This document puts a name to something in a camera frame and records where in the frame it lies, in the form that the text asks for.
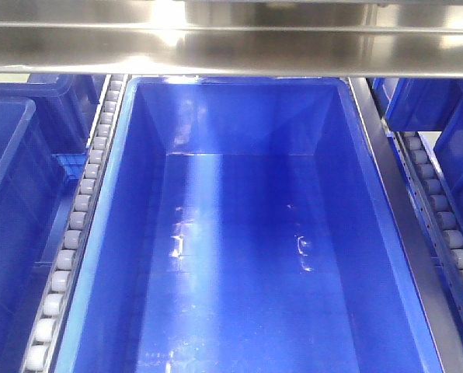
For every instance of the large blue plastic bin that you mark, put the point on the large blue plastic bin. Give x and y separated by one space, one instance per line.
242 227

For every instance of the steel shelf beam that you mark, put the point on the steel shelf beam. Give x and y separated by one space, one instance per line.
293 38

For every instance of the white roller track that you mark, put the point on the white roller track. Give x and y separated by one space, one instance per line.
44 341
434 203

